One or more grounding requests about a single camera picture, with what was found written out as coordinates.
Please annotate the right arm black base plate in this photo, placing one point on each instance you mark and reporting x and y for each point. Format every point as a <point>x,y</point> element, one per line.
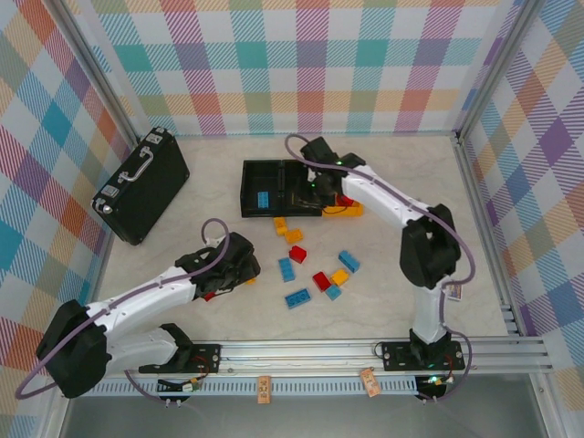
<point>397,356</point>

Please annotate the small blue lego brick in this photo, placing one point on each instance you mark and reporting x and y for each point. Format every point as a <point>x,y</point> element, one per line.
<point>333,293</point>

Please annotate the yellow power connector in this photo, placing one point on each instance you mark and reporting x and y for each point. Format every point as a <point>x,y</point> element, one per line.
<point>437,381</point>
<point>192,387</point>

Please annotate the aluminium side rail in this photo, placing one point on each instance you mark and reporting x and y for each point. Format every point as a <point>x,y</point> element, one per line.
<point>474,205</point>

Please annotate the small card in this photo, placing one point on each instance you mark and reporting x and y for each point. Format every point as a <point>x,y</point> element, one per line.
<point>454,293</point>

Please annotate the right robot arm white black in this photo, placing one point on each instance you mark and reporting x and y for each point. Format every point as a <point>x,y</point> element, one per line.
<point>429,246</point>

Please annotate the orange paper tag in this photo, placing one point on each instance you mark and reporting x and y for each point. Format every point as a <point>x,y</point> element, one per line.
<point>263,389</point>
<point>369,383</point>

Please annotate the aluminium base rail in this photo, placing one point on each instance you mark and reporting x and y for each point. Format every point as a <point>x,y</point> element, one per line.
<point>296,356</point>

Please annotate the yellow plastic bin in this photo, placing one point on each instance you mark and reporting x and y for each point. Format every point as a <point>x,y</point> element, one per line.
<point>349,212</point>

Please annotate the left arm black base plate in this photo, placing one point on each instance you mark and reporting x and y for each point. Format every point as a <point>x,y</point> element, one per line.
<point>207,358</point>

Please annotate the flat blue lego plate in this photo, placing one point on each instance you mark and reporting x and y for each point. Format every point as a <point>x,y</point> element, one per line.
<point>298,299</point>

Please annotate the red lego brick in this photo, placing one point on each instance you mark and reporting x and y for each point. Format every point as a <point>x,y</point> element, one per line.
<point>210,296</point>
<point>346,200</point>
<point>321,281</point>
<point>297,254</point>

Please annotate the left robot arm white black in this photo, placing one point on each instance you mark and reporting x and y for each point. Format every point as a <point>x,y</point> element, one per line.
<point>73,347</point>

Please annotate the aluminium frame post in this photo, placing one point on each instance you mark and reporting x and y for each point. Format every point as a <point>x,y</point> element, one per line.
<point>499,68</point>
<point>96,68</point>

